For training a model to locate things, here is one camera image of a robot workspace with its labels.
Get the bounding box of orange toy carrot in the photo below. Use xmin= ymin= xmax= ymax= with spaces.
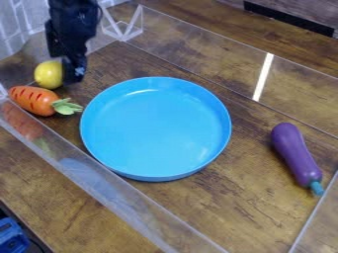
xmin=9 ymin=86 xmax=83 ymax=117

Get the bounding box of white curtain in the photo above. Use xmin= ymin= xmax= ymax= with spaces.
xmin=0 ymin=0 xmax=121 ymax=61

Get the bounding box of blue round tray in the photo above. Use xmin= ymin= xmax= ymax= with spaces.
xmin=79 ymin=77 xmax=233 ymax=182

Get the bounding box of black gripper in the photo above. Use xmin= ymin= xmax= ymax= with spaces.
xmin=46 ymin=0 xmax=102 ymax=84

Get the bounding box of purple toy eggplant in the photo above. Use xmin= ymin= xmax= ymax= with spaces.
xmin=272 ymin=123 xmax=324 ymax=196

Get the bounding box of blue device at corner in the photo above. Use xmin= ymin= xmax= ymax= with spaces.
xmin=0 ymin=217 xmax=30 ymax=253

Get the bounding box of clear acrylic barrier wall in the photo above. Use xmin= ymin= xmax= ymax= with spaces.
xmin=0 ymin=2 xmax=338 ymax=253

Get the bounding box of yellow toy lemon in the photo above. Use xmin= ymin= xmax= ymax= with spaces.
xmin=35 ymin=60 xmax=63 ymax=90

